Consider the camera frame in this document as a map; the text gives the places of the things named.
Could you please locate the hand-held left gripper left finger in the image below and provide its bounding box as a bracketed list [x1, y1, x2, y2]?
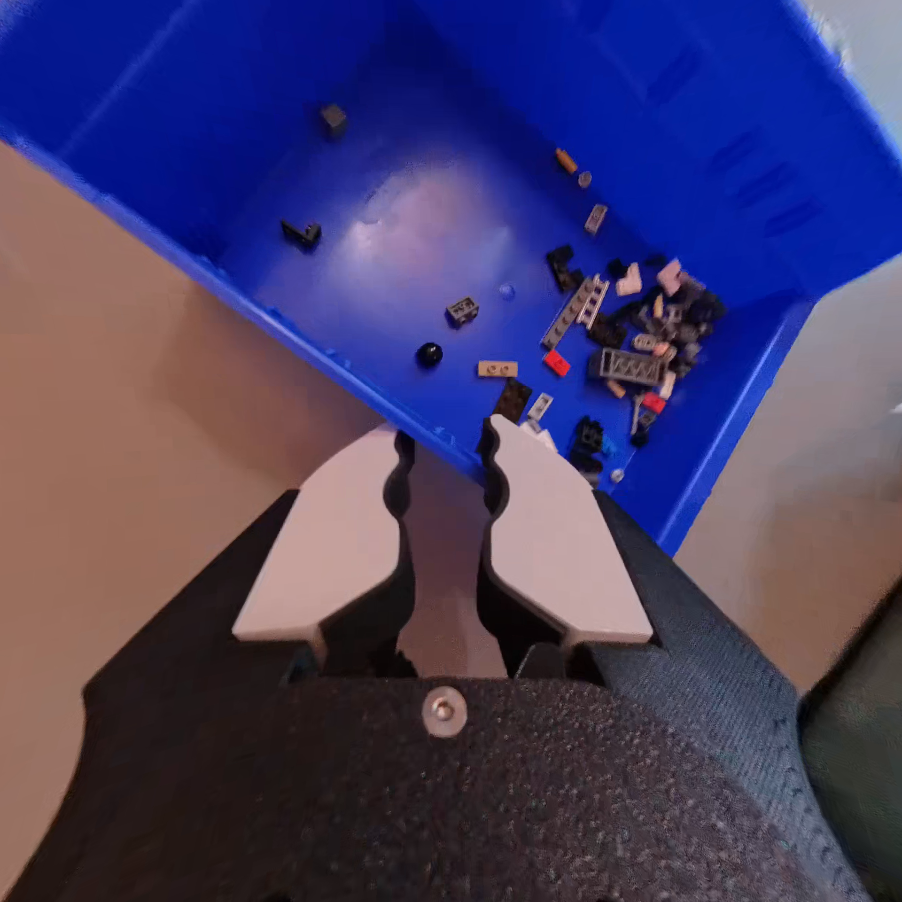
[231, 425, 417, 644]

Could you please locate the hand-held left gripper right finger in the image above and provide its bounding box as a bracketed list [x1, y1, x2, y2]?
[478, 414, 654, 645]

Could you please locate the blue plastic bin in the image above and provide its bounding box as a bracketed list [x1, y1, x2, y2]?
[0, 0, 902, 558]

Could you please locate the pile of loose lego pieces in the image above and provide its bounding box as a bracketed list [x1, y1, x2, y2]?
[278, 102, 730, 487]

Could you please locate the person's green garment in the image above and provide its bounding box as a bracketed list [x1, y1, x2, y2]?
[800, 585, 902, 902]

